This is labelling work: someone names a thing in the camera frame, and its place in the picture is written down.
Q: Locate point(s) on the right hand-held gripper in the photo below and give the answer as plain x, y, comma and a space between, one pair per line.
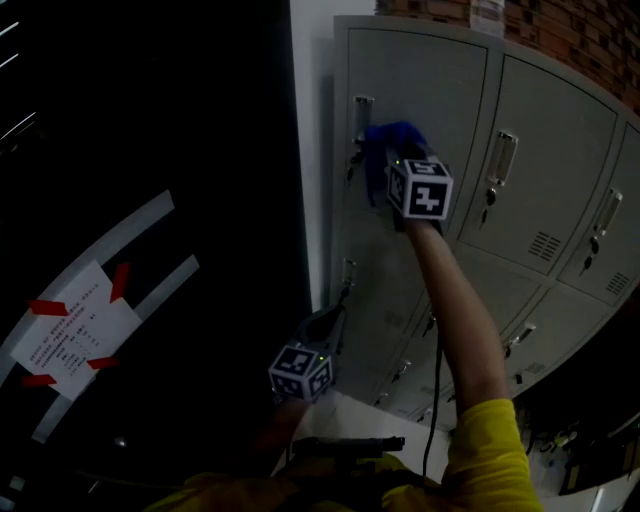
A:
425, 195

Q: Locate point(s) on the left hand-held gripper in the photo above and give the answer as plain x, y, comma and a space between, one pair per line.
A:
300, 372

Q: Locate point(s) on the blue wiping cloth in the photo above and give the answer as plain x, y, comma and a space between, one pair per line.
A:
395, 132

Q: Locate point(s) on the grey metal locker door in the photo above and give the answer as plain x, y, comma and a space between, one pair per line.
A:
425, 75

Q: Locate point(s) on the person's right forearm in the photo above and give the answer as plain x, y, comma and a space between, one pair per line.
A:
450, 310

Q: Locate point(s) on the person's left forearm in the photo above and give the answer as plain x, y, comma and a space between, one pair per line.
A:
285, 425

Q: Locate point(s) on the grey metal locker cabinet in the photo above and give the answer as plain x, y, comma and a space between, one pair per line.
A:
550, 150

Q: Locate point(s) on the clear plastic bottle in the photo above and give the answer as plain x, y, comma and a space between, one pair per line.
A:
485, 12

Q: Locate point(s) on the red tape piece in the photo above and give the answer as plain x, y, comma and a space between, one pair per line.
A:
120, 282
47, 307
102, 362
39, 380

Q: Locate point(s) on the person's yellow shirt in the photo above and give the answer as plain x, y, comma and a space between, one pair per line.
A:
490, 450

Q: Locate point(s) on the white printed notice sheet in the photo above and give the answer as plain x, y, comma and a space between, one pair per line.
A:
75, 335

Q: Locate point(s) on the brown wooden crate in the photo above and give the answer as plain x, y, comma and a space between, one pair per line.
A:
575, 472

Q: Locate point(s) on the black chest mount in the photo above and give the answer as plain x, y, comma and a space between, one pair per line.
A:
345, 445

